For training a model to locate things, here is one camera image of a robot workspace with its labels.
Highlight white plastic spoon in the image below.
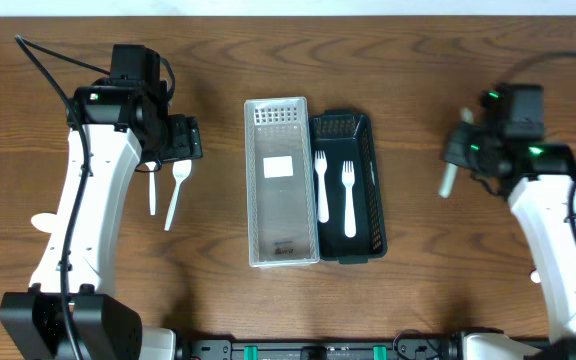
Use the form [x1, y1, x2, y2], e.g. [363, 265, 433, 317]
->
[146, 161, 157, 216]
[530, 270, 541, 284]
[164, 160, 192, 231]

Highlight white plastic fork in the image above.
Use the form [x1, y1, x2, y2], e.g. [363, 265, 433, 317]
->
[341, 160, 357, 238]
[314, 150, 329, 223]
[438, 107, 474, 198]

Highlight clear plastic perforated basket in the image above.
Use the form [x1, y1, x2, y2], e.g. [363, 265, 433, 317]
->
[244, 97, 320, 268]

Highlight black plastic perforated basket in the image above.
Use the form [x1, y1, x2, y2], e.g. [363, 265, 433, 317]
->
[309, 110, 387, 264]

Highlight white plastic spoon horizontal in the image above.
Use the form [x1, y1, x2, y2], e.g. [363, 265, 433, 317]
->
[31, 212, 58, 234]

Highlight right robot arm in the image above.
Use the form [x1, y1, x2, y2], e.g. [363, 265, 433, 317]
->
[439, 84, 576, 359]

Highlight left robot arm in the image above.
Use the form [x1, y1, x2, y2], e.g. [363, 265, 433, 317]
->
[0, 44, 202, 359]

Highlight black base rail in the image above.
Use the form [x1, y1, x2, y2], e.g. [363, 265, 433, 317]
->
[175, 337, 549, 360]

